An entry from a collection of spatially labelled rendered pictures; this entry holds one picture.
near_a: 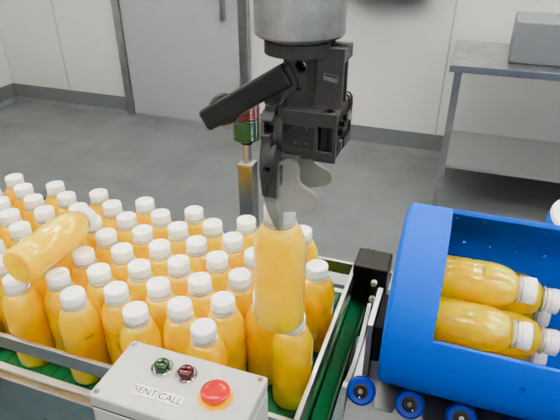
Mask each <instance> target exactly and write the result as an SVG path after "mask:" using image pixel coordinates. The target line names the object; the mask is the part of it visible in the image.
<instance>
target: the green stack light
mask: <svg viewBox="0 0 560 420"><path fill-rule="evenodd" d="M232 136H233V140H234V141H236V142H238V143H255V142H256V141H258V140H259V139H260V118H259V119H258V120H257V121H254V122H235V123H234V124H233V125H232Z"/></svg>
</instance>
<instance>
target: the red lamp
mask: <svg viewBox="0 0 560 420"><path fill-rule="evenodd" d="M194 374H195V370H194V368H193V366H192V365H190V364H184V365H182V366H181V367H180V368H179V369H178V370H177V376H178V377H179V378H180V379H182V380H188V379H190V378H192V377H193V376H194Z"/></svg>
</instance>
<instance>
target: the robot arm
mask: <svg viewBox="0 0 560 420"><path fill-rule="evenodd" d="M347 6H348V0H253V26H254V33H255V34H256V35H257V36H258V37H259V38H261V39H263V40H264V53H265V54H266V55H268V56H270V57H273V58H280V59H283V63H281V64H279V65H277V66H276V67H274V68H272V69H270V70H269V71H267V72H265V73H264V74H262V75H260V76H259V77H256V78H255V79H253V80H252V81H250V82H248V83H246V84H244V85H243V86H241V87H240V88H238V89H236V90H234V91H233V92H230V93H229V94H228V93H226V92H222V93H219V94H217V95H215V96H214V97H213V98H212V99H211V101H210V102H209V104H208V105H209V106H207V107H205V108H204V109H202V110H201V111H200V112H199V116H200V118H201V119H202V121H203V123H204V124H205V126H206V128H207V129H208V130H213V129H214V128H217V127H219V126H220V125H221V127H227V126H231V125H233V124H234V123H235V122H236V121H237V120H238V119H239V118H240V116H241V115H240V114H242V113H245V112H246V111H247V110H249V109H251V108H254V107H255V106H257V105H258V104H260V103H263V102H264V103H265V108H264V109H263V111H262V118H261V129H260V139H261V148H260V157H259V174H260V181H261V188H262V195H263V198H264V202H265V206H266V209H267V212H268V215H269V217H270V218H271V220H272V224H273V226H274V227H275V229H276V230H277V231H282V230H283V213H290V212H300V211H310V210H313V209H314V208H315V207H316V206H317V205H318V196H317V194H316V193H315V192H314V191H312V190H311V189H309V188H315V187H322V186H327V185H328V184H329V183H330V182H331V181H332V174H331V173H330V172H329V171H328V170H327V169H326V168H324V167H322V166H320V165H318V164H317V163H316V162H320V163H331V164H335V159H336V157H337V156H338V154H339V153H340V152H341V150H342V149H343V148H344V147H345V145H346V144H347V142H348V141H349V140H350V132H351V121H352V109H353V95H352V94H351V93H350V92H349V91H347V87H348V62H349V58H351V57H352V56H353V42H344V41H336V40H338V39H340V38H341V37H343V36H344V35H345V33H346V20H347ZM303 62H305V64H306V66H305V65H304V63H303ZM347 93H349V94H350V95H348V94H347Z"/></svg>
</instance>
